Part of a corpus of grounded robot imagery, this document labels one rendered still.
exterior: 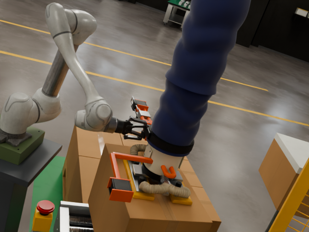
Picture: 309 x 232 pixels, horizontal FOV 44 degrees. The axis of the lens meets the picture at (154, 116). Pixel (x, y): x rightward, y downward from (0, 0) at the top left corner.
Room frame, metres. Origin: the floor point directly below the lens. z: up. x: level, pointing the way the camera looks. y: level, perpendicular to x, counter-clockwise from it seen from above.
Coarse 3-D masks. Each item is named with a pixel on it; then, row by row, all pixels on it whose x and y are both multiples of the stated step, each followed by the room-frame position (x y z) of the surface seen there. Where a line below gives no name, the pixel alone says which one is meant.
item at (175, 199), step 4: (172, 184) 1.60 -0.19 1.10; (176, 184) 1.59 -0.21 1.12; (180, 184) 1.58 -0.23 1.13; (172, 196) 1.51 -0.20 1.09; (176, 196) 1.51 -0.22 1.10; (172, 200) 1.49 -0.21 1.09; (176, 200) 1.49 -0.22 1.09; (180, 200) 1.50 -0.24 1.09; (184, 200) 1.51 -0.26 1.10; (188, 200) 1.52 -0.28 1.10; (188, 204) 1.51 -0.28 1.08
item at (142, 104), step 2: (136, 100) 2.20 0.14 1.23; (138, 100) 2.21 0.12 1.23; (140, 100) 2.22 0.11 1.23; (138, 102) 2.18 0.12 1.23; (140, 102) 2.19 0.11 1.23; (142, 102) 2.20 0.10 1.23; (144, 102) 2.21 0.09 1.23; (138, 104) 2.14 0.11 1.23; (140, 104) 2.15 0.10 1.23; (142, 104) 2.16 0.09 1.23; (144, 104) 2.18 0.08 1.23; (146, 104) 2.19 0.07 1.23; (138, 106) 2.14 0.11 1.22; (140, 106) 2.15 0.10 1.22; (142, 106) 2.15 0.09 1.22; (144, 106) 2.16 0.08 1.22; (146, 106) 2.16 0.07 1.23; (148, 106) 2.17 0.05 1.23; (140, 108) 2.15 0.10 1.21; (142, 108) 2.15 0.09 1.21; (146, 108) 2.16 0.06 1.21; (136, 110) 2.14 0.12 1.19; (142, 110) 2.15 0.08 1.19
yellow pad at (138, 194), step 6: (126, 162) 1.67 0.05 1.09; (132, 162) 1.68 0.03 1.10; (138, 162) 1.65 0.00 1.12; (126, 168) 1.62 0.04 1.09; (132, 174) 1.57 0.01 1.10; (132, 180) 1.52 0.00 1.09; (138, 180) 1.52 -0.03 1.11; (144, 180) 1.55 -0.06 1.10; (132, 186) 1.48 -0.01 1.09; (138, 186) 1.48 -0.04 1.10; (138, 192) 1.45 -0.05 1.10; (144, 192) 1.46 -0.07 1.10; (138, 198) 1.43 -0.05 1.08; (144, 198) 1.44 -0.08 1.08; (150, 198) 1.45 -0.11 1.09
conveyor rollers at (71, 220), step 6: (72, 216) 1.81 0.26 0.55; (78, 216) 1.83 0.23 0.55; (72, 222) 1.79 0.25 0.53; (78, 222) 1.80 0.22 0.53; (84, 222) 1.81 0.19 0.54; (90, 222) 1.83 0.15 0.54; (72, 228) 1.72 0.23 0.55; (78, 228) 1.73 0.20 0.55; (84, 228) 1.75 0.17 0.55; (90, 228) 1.76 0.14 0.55
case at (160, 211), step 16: (112, 144) 1.84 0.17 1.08; (96, 176) 1.80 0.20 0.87; (112, 176) 1.59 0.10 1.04; (96, 192) 1.73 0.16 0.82; (192, 192) 1.63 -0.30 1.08; (96, 208) 1.66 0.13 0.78; (112, 208) 1.47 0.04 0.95; (128, 208) 1.34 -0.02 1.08; (144, 208) 1.38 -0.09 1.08; (160, 208) 1.42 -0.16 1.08; (176, 208) 1.46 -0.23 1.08; (192, 208) 1.50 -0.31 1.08; (96, 224) 1.59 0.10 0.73; (112, 224) 1.42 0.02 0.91; (128, 224) 1.28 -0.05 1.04; (144, 224) 1.31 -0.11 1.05; (160, 224) 1.34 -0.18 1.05; (176, 224) 1.37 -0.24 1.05; (192, 224) 1.40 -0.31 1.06; (208, 224) 1.44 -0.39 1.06
